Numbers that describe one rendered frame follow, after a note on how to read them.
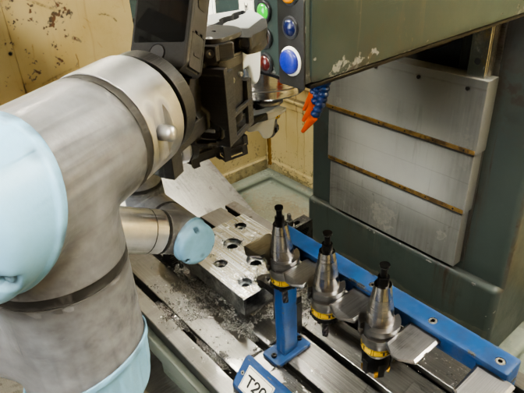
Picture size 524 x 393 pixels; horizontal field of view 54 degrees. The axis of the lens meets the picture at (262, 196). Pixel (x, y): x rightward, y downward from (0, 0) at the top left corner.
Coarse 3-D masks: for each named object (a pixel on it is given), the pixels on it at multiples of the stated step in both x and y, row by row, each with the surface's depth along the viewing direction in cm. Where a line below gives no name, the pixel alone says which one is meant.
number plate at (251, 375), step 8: (248, 368) 105; (248, 376) 104; (256, 376) 103; (240, 384) 105; (248, 384) 103; (256, 384) 102; (264, 384) 101; (248, 392) 103; (256, 392) 102; (264, 392) 101; (272, 392) 100
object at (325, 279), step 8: (320, 248) 82; (320, 256) 81; (328, 256) 80; (320, 264) 81; (328, 264) 81; (336, 264) 82; (320, 272) 82; (328, 272) 81; (336, 272) 82; (320, 280) 82; (328, 280) 82; (336, 280) 82; (320, 288) 83; (328, 288) 82; (336, 288) 83
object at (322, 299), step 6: (312, 276) 86; (312, 282) 85; (342, 282) 85; (312, 288) 84; (342, 288) 83; (312, 294) 85; (318, 294) 82; (324, 294) 82; (330, 294) 82; (336, 294) 82; (342, 294) 83; (318, 300) 83; (324, 300) 82; (330, 300) 82; (318, 306) 83; (324, 306) 83
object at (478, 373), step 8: (480, 368) 69; (472, 376) 68; (480, 376) 68; (488, 376) 68; (496, 376) 68; (456, 384) 68; (464, 384) 67; (472, 384) 67; (480, 384) 67; (488, 384) 67; (496, 384) 67; (504, 384) 67; (456, 392) 66; (464, 392) 66; (472, 392) 66; (480, 392) 66; (488, 392) 66; (496, 392) 66; (504, 392) 66
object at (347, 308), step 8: (344, 296) 83; (352, 296) 83; (360, 296) 83; (368, 296) 83; (336, 304) 81; (344, 304) 81; (352, 304) 81; (360, 304) 81; (336, 312) 80; (344, 312) 80; (352, 312) 80; (344, 320) 79; (352, 320) 78
